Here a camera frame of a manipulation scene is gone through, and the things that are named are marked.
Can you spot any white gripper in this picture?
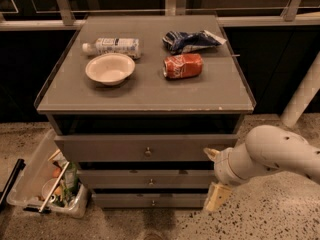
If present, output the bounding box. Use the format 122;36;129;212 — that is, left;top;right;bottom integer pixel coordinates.
203;147;248;212

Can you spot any grey drawer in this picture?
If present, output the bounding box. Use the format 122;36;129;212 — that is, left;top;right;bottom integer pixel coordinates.
78;170;214;189
55;134;237;162
92;193;207;209

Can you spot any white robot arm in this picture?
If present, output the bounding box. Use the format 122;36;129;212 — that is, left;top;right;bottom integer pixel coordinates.
203;125;320;212

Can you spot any grey drawer cabinet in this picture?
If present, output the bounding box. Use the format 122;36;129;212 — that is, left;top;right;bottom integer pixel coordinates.
35;15;255;195

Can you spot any grey bottom drawer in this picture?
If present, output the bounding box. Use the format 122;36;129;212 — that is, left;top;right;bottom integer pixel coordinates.
92;193;207;209

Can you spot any grey top drawer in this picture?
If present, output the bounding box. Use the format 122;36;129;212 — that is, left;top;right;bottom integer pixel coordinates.
55;134;237;162

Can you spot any red soda can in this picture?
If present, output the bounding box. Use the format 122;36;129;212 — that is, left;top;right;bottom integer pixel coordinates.
163;54;203;79

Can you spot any white column base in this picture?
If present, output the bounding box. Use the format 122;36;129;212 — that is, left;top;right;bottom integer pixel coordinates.
280;52;320;128

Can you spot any blue chip bag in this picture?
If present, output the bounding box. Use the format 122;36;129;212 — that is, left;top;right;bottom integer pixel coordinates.
162;30;226;55

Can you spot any white bowl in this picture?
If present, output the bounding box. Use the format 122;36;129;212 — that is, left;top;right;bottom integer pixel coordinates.
85;53;135;86

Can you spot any metal rod in bin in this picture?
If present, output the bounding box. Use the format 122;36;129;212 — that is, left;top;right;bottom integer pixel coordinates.
38;162;70;213

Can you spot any white plastic bottle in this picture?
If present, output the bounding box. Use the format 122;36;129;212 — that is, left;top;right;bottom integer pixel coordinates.
82;38;141;59

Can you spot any clear plastic bin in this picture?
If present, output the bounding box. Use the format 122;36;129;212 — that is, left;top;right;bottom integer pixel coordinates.
7;130;89;218

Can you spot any metal window railing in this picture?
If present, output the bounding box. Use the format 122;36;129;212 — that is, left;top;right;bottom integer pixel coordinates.
0;0;320;31

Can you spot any black bar on floor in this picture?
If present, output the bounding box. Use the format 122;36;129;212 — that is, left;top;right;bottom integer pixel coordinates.
0;159;25;212

